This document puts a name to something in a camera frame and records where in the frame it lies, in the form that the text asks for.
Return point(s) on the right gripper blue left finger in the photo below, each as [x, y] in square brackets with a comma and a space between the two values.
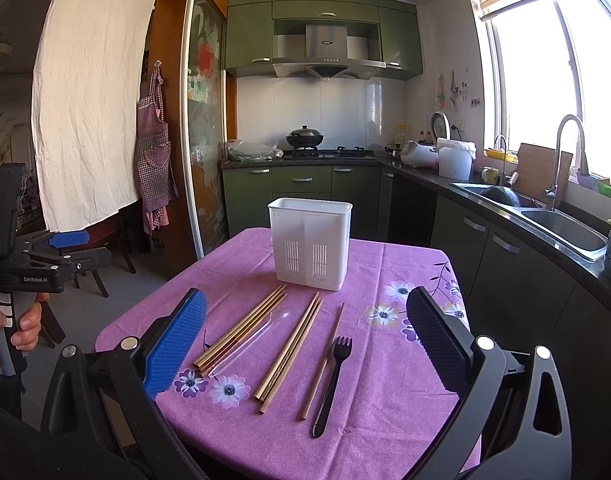
[168, 340]

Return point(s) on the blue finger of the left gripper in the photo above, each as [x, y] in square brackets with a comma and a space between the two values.
[66, 240]

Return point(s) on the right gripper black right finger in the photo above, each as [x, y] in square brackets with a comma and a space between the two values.
[445, 339]

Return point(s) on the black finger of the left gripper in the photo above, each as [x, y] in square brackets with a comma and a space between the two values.
[86, 260]

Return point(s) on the red-tipped wooden chopstick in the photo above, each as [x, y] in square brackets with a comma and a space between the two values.
[231, 345]

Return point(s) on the black plastic fork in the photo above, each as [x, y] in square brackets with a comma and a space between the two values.
[341, 351]

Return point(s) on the clear plastic spoon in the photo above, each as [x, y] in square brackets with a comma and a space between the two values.
[273, 319]

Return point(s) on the single wooden chopstick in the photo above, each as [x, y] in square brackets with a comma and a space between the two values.
[306, 407]

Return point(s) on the white plastic utensil holder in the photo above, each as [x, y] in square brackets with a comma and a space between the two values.
[310, 240]

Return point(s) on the wooden chopstick pair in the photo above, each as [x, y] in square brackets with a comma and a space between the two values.
[289, 347]

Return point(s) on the person's left hand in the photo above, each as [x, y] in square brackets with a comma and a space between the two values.
[27, 337]

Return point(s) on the wooden chair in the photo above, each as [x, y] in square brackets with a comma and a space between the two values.
[92, 241]

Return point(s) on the dark curved lower cabinets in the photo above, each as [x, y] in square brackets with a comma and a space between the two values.
[523, 286]

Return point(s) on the purple checked apron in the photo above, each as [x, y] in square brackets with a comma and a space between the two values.
[153, 150]

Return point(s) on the purple floral tablecloth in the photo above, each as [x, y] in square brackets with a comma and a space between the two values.
[389, 402]

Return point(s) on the black pot in sink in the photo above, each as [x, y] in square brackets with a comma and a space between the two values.
[501, 195]

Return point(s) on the steel double sink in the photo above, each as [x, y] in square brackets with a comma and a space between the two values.
[565, 230]

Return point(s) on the green lower cabinets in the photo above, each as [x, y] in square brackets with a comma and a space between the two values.
[249, 190]

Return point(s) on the green cabinets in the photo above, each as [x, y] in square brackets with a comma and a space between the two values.
[249, 190]
[250, 31]

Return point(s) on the white hanging cloth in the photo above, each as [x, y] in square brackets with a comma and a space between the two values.
[85, 87]

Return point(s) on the white plastic bucket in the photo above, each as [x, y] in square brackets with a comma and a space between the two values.
[455, 159]

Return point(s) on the plastic bag on counter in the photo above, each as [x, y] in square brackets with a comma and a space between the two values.
[242, 151]

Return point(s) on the white rice cooker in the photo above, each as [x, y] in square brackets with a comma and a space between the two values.
[426, 156]

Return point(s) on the small black saucepan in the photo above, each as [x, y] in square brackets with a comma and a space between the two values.
[393, 151]

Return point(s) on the wooden cutting board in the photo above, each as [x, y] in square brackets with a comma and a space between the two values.
[535, 171]

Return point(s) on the sliding glass door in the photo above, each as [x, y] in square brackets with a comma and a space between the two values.
[202, 124]

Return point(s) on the small steel faucet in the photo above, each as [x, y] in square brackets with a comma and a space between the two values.
[505, 155]

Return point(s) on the gas stove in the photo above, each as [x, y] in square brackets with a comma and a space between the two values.
[330, 153]

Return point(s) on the black wok with lid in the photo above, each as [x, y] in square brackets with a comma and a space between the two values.
[304, 138]

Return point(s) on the green upper cabinets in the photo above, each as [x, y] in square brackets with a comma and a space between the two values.
[250, 31]

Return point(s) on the steel range hood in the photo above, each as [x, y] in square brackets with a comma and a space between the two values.
[326, 50]

